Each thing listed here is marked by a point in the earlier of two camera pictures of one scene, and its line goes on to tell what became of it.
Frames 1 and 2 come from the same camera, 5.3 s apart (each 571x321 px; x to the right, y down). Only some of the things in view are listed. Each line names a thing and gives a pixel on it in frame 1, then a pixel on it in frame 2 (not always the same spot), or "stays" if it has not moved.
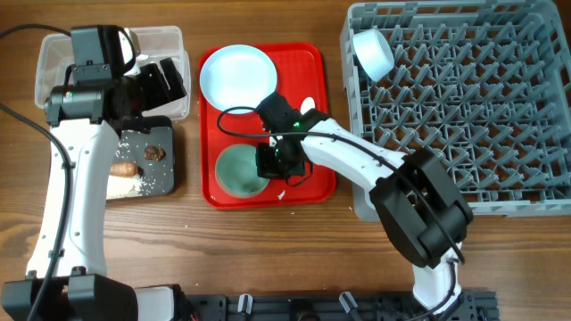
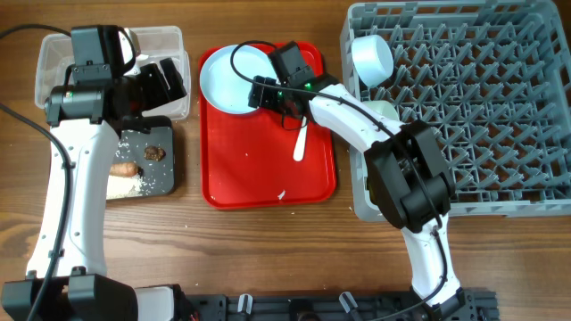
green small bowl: x=236 y=170 to x=382 y=108
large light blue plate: x=237 y=76 stays
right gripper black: x=266 y=170 to x=260 y=93
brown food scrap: x=154 y=152 stays
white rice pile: x=125 y=185 stays
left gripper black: x=159 y=93 stays
